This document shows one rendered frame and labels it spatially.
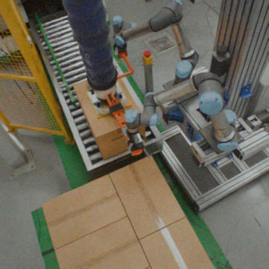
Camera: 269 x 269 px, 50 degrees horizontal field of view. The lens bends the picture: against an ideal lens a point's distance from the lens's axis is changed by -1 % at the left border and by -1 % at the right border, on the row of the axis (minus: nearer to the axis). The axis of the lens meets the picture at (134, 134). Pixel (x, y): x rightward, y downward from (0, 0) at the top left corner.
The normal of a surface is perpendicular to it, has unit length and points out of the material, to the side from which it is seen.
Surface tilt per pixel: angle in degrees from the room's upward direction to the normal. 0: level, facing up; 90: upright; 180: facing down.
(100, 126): 0
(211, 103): 85
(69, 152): 0
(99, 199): 0
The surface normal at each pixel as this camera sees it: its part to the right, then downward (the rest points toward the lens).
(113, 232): -0.08, -0.54
